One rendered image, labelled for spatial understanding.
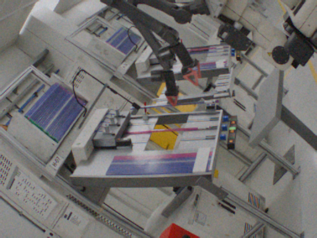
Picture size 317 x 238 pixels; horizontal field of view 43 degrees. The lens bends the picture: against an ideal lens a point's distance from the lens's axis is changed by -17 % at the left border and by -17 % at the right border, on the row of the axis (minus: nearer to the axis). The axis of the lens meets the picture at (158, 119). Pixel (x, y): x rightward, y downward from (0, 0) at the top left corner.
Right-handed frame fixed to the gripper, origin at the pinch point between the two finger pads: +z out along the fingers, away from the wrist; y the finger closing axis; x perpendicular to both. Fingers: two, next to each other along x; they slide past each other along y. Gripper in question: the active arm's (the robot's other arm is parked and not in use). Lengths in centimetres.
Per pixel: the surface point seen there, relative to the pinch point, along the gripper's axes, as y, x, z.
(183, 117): -7.2, 2.3, 11.7
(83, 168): 51, -40, 9
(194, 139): 23.6, 12.9, 9.8
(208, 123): 4.6, 18.3, 10.4
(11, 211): -11, -169, 97
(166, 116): -7.1, -7.4, 10.5
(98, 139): 29.0, -37.2, 3.7
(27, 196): 62, -80, 22
